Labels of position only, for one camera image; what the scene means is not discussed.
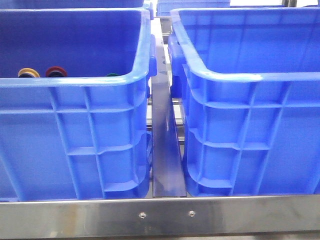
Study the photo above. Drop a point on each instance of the red push button switch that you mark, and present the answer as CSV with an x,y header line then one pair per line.
x,y
56,72

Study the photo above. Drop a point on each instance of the yellow push button switch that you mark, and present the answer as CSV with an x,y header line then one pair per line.
x,y
28,73

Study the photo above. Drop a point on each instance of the blue plastic crate left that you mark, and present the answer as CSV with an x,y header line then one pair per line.
x,y
84,136

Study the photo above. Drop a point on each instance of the blue plastic crate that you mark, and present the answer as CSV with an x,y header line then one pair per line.
x,y
250,92
84,136

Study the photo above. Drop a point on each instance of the blue plastic crate right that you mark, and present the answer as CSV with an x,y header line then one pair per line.
x,y
250,92

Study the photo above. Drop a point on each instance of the blue crate rear right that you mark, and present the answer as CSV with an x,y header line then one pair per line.
x,y
164,7

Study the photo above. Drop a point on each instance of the blue crate rear left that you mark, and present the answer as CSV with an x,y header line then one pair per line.
x,y
69,4

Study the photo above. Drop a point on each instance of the green push button switch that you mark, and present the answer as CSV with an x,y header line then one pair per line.
x,y
112,75

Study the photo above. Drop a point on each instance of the left rail screw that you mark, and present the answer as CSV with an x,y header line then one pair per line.
x,y
142,215

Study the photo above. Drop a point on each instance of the rail screw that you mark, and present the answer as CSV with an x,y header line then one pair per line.
x,y
191,213
142,215

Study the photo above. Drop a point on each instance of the right rail screw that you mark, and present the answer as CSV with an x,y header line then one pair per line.
x,y
191,213

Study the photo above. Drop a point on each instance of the stainless steel front rail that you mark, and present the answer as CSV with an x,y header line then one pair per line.
x,y
215,216

